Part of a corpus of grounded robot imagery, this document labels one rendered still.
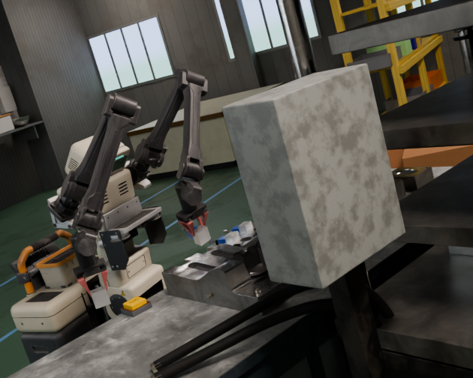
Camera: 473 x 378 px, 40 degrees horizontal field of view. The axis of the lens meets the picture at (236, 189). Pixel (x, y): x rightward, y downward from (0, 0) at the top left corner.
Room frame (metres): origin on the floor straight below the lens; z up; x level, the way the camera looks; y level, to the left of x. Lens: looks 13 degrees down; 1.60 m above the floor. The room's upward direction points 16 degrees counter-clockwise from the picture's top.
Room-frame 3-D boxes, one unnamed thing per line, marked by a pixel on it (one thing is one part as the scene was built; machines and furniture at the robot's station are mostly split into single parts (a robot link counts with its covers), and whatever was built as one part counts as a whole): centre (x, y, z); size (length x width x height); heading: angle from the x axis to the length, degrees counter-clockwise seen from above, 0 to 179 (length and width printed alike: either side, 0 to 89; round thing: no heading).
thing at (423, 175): (2.67, -0.72, 0.83); 0.17 x 0.13 x 0.06; 38
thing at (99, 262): (1.98, 0.52, 1.06); 0.10 x 0.07 x 0.07; 105
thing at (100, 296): (2.02, 0.53, 0.93); 0.13 x 0.05 x 0.05; 14
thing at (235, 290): (2.06, 0.08, 0.87); 0.50 x 0.26 x 0.14; 38
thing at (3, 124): (10.10, 3.31, 1.30); 0.46 x 0.38 x 0.26; 147
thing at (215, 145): (9.53, 0.05, 0.37); 2.03 x 1.61 x 0.75; 147
